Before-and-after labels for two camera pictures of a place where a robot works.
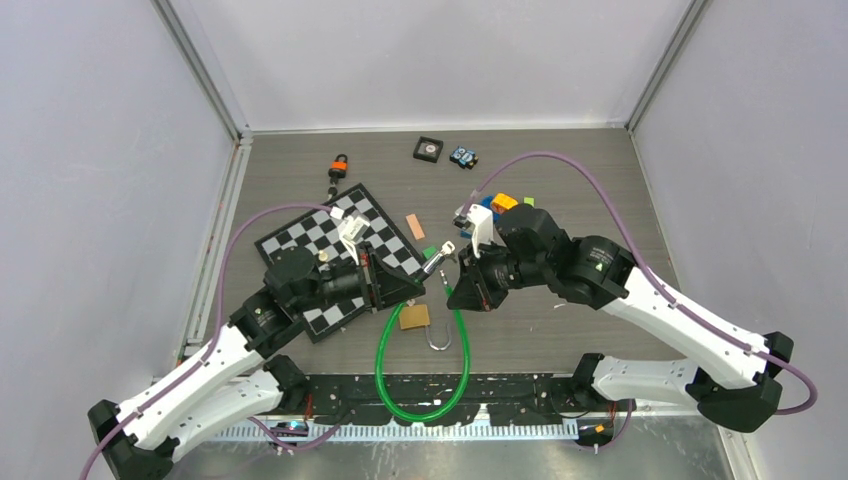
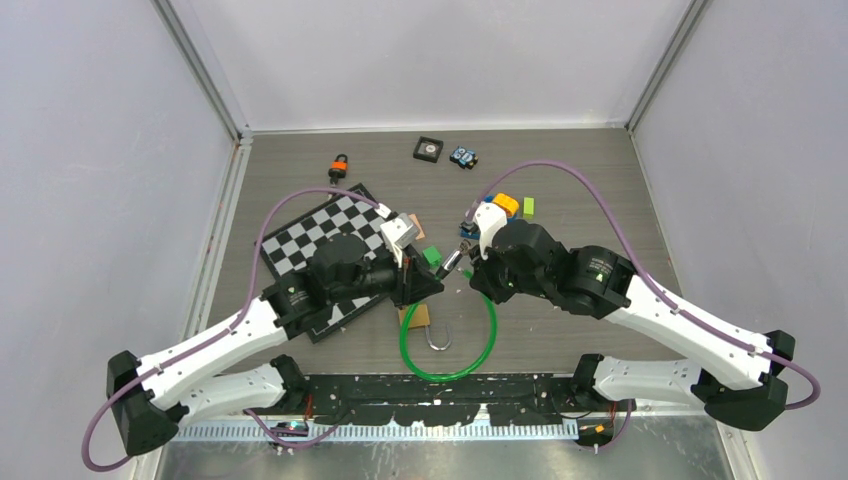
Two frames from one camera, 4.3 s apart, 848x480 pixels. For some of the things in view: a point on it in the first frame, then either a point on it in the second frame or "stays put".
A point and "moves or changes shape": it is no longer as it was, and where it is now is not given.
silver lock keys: x=447 y=250 moves or changes shape
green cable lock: x=429 y=268 to x=469 y=274
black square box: x=428 y=149 stays put
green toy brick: x=429 y=252 stays put
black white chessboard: x=321 y=228 stays put
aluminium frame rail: x=217 y=246 stays put
